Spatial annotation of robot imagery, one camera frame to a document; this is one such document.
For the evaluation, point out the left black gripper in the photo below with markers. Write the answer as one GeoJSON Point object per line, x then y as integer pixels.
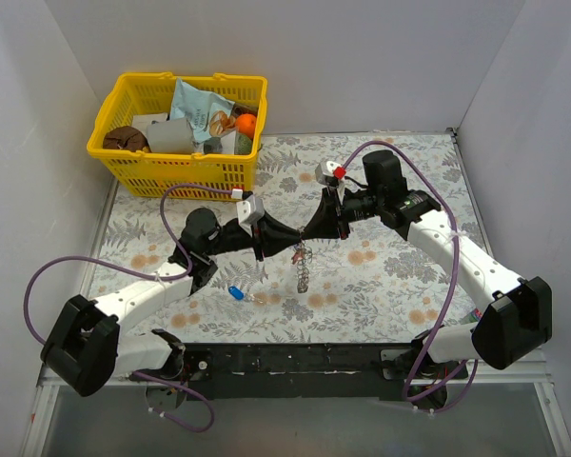
{"type": "Point", "coordinates": [258, 241]}

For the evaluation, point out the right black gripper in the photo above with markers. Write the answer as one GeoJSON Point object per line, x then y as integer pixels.
{"type": "Point", "coordinates": [341, 219]}

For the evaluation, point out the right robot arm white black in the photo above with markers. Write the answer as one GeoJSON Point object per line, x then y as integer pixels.
{"type": "Point", "coordinates": [514, 315]}

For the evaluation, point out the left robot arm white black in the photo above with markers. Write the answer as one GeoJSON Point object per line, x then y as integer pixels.
{"type": "Point", "coordinates": [90, 341]}

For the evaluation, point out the loose blue key tag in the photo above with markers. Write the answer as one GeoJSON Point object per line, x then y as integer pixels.
{"type": "Point", "coordinates": [239, 295]}

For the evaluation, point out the yellow plastic basket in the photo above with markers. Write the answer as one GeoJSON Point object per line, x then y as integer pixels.
{"type": "Point", "coordinates": [211, 169]}

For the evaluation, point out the green item in basket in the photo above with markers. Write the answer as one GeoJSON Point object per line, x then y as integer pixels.
{"type": "Point", "coordinates": [243, 144]}

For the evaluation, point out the orange fruit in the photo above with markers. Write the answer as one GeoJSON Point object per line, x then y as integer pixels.
{"type": "Point", "coordinates": [246, 124]}

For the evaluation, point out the light blue snack bag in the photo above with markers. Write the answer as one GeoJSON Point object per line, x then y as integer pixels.
{"type": "Point", "coordinates": [208, 113]}

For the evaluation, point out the grey paper cup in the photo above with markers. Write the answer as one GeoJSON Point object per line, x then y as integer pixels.
{"type": "Point", "coordinates": [172, 137]}

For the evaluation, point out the white paper in basket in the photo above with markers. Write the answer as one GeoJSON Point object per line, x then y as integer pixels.
{"type": "Point", "coordinates": [141, 122]}

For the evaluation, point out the green blue carton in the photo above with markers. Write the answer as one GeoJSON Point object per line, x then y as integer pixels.
{"type": "Point", "coordinates": [472, 317]}

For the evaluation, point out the brown round pastry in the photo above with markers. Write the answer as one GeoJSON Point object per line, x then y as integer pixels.
{"type": "Point", "coordinates": [125, 138]}

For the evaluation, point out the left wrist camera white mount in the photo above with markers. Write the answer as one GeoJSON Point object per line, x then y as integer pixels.
{"type": "Point", "coordinates": [250, 209]}

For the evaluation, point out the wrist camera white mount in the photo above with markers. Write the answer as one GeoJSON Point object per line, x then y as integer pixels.
{"type": "Point", "coordinates": [250, 209]}
{"type": "Point", "coordinates": [325, 175]}

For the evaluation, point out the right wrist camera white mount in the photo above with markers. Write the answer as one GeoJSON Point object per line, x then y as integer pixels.
{"type": "Point", "coordinates": [325, 175]}

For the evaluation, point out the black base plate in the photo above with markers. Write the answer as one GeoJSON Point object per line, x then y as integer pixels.
{"type": "Point", "coordinates": [282, 371]}

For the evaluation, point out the aluminium frame rail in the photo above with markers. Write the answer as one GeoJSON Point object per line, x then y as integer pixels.
{"type": "Point", "coordinates": [503, 413]}

